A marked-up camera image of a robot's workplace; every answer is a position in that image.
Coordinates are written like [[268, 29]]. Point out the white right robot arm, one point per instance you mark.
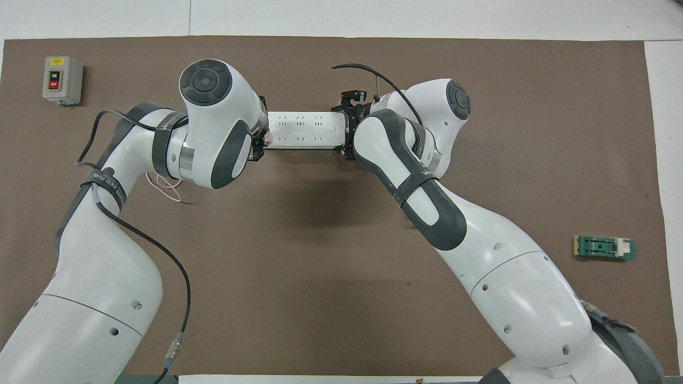
[[507, 288]]

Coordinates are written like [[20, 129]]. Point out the grey on-off switch box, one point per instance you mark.
[[61, 80]]

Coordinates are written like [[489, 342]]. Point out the green knife switch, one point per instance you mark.
[[603, 248]]

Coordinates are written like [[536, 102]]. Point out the pink charger adapter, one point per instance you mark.
[[269, 137]]

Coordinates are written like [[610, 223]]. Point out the white power strip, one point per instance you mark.
[[304, 130]]

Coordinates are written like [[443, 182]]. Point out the brown table mat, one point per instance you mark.
[[320, 293]]

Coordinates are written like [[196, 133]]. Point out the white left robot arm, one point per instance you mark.
[[106, 298]]

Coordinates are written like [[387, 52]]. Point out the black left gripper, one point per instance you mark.
[[257, 152]]

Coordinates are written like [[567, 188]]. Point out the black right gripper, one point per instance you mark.
[[355, 104]]

